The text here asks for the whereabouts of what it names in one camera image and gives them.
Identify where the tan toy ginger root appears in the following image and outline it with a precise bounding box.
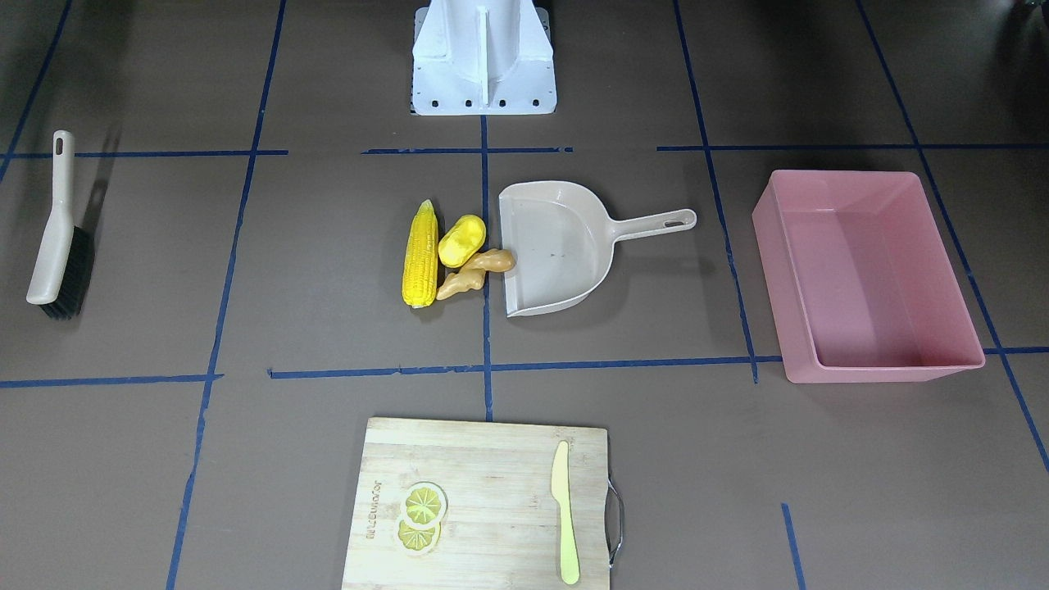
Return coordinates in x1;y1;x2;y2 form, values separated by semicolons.
436;249;516;300

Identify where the beige plastic dustpan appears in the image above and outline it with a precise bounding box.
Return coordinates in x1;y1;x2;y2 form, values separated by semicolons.
498;180;697;318

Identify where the yellow toy bell pepper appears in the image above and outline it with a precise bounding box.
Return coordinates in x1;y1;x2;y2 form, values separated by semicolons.
438;214;488;269

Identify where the yellow toy corn cob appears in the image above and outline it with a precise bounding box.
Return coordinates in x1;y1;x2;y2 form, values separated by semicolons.
402;199;438;309

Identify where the pink plastic bin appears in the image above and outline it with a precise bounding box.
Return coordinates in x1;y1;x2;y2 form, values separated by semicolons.
752;170;986;384

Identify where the yellow-green plastic knife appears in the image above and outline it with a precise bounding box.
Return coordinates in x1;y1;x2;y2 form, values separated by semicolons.
550;440;581;586

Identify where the bamboo cutting board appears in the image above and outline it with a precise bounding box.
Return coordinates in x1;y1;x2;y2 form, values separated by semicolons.
342;417;621;589

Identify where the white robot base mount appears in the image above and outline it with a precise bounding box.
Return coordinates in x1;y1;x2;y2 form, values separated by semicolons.
410;1;558;115

